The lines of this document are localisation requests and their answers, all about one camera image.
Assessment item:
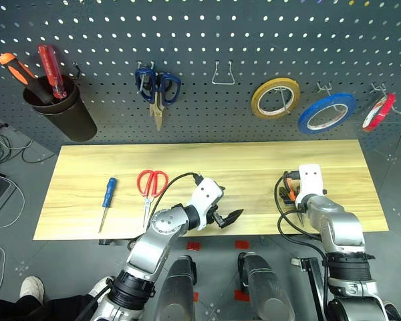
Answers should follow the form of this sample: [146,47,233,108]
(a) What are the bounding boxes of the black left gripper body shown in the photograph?
[207,200,224,230]

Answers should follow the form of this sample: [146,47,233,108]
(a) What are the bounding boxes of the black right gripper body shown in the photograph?
[277,170,302,206]

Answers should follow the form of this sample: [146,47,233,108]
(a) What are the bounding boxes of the blue tape roll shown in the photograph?
[297,92,357,135]

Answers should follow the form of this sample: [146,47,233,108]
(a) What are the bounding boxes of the yellow tape roll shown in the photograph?
[251,77,301,120]

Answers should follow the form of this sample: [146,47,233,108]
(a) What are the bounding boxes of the red tape roll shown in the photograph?
[361,92,397,133]

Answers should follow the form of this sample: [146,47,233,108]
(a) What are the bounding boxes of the dark grey perforated pegboard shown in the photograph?
[0,0,401,152]

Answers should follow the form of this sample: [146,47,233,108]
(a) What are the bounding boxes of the dark rounded robot leg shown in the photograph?
[237,251,297,321]
[152,255,198,321]

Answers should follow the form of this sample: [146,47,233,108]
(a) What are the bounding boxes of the silver peg hook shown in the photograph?
[316,82,342,111]
[370,82,401,115]
[275,86,293,115]

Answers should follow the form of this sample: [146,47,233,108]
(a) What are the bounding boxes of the silver double prong hook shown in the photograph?
[136,60,156,95]

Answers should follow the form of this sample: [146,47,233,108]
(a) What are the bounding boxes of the black cylindrical tool cup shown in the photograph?
[22,74,98,142]

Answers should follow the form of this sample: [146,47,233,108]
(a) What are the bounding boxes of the white shoe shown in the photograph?
[19,276,45,304]

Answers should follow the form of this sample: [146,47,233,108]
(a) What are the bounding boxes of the black trousers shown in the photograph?
[0,293,100,321]

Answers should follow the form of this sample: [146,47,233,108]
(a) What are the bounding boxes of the orange and black screwdriver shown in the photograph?
[0,52,54,104]

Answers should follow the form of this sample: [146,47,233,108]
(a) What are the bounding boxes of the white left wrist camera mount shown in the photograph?
[189,178,226,225]

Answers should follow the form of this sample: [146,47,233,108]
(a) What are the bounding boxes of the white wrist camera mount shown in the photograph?
[189,178,226,225]
[295,163,325,207]

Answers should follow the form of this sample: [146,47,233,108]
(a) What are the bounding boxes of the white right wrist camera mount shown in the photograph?
[295,163,325,207]

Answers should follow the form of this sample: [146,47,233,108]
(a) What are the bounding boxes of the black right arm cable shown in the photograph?
[273,173,328,260]

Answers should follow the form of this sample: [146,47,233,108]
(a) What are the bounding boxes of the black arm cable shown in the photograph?
[273,173,328,260]
[142,172,202,235]

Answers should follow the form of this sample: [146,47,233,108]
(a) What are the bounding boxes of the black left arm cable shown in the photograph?
[142,172,202,235]

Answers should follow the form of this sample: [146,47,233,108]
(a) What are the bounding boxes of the black metal stand frame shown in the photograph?
[291,256,329,321]

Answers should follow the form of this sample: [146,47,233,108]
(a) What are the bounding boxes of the red handled scissors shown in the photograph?
[136,169,169,230]

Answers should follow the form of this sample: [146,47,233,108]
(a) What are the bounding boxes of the blue handled screwdriver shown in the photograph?
[98,177,118,234]

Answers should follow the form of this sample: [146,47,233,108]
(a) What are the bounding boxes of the blue handled scissors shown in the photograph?
[134,68,182,132]

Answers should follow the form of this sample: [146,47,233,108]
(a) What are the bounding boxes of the silver wire loop hook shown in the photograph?
[211,59,237,86]

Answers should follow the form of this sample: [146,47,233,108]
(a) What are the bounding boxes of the red handled screwdriver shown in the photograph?
[37,44,68,100]

